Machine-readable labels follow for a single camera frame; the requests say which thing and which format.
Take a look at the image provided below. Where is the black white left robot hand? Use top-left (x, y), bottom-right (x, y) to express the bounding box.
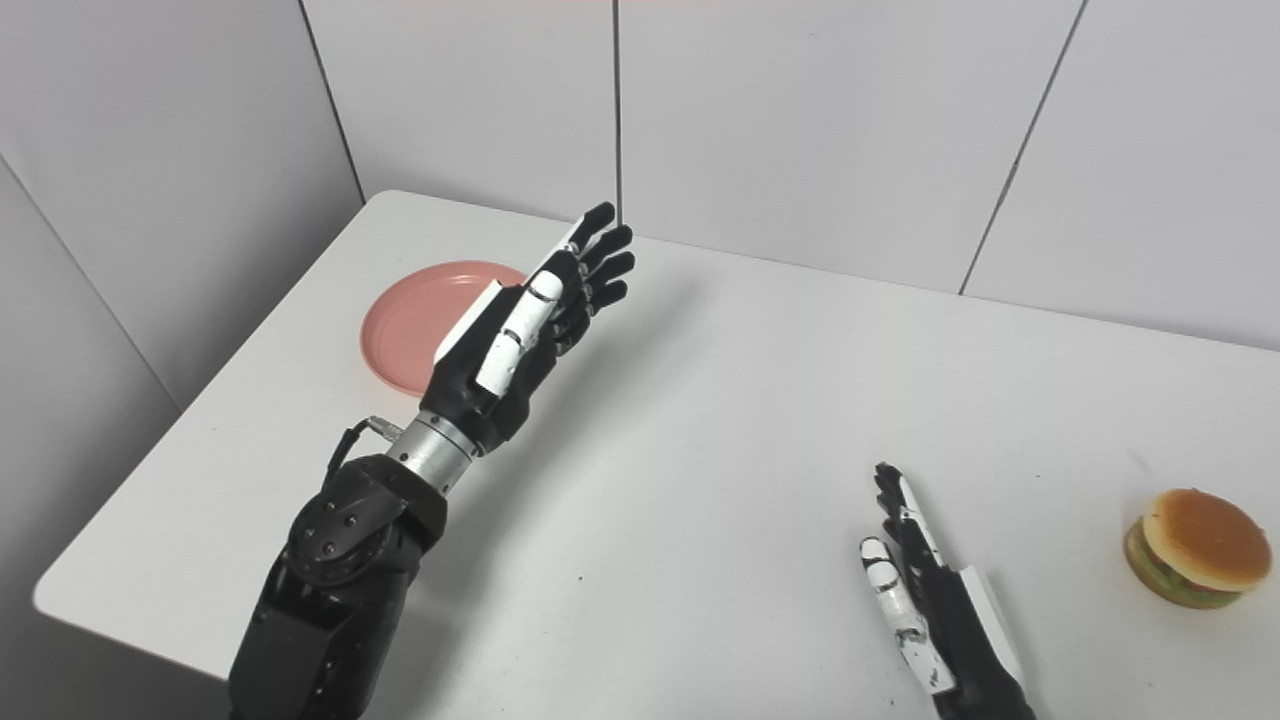
top-left (420, 202), bottom-right (637, 457)

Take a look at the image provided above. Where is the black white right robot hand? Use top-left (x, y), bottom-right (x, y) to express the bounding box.
top-left (860, 462), bottom-right (1037, 720)

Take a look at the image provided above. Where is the pink round plate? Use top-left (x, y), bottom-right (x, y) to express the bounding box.
top-left (360, 261), bottom-right (528, 398)

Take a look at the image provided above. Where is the toy hamburger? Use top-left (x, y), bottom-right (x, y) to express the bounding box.
top-left (1124, 488), bottom-right (1273, 610)

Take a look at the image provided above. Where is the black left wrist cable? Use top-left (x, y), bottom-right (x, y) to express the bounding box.
top-left (325, 416), bottom-right (405, 483)

